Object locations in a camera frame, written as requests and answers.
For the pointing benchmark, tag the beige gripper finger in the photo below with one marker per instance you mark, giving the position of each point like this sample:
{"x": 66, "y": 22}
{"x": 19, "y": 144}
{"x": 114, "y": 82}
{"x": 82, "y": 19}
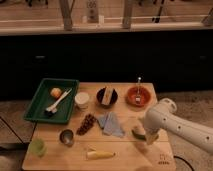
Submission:
{"x": 151, "y": 138}

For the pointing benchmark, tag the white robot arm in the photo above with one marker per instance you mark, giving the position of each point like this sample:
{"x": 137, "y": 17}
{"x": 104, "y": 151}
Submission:
{"x": 161, "y": 116}

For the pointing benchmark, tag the small metal cup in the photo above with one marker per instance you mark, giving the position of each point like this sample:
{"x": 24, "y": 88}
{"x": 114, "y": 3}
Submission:
{"x": 67, "y": 137}

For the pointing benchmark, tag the green plastic cup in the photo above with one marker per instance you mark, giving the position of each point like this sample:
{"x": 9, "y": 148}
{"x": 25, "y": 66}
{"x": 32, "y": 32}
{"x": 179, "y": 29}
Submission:
{"x": 37, "y": 147}

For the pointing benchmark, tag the metal spoon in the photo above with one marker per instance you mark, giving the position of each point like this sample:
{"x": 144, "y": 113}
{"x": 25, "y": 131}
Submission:
{"x": 138, "y": 97}

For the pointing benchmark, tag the orange bowl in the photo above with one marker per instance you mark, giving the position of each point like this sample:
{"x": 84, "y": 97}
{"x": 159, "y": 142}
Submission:
{"x": 144, "y": 93}

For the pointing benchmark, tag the blue folded cloth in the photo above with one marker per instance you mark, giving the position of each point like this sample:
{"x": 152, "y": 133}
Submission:
{"x": 110, "y": 125}

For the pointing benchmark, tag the beige block in bowl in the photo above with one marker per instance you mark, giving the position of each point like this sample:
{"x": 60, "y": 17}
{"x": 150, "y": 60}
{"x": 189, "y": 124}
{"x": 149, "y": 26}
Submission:
{"x": 107, "y": 96}

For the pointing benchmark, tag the brown textured piece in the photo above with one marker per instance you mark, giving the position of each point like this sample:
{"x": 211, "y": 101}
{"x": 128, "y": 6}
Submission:
{"x": 86, "y": 124}

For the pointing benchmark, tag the black bowl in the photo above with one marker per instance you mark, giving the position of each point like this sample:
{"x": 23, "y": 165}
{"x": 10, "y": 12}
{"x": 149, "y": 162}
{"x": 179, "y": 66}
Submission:
{"x": 100, "y": 94}

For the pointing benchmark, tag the white round container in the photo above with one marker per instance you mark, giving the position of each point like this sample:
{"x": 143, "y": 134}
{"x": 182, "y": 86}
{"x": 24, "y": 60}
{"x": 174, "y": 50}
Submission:
{"x": 82, "y": 100}

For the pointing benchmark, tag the green plastic tray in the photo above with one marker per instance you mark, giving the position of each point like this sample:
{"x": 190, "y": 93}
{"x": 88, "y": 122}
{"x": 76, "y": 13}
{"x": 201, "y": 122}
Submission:
{"x": 43, "y": 99}

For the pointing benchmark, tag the orange fruit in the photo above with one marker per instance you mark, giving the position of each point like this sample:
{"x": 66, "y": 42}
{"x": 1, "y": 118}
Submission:
{"x": 56, "y": 92}

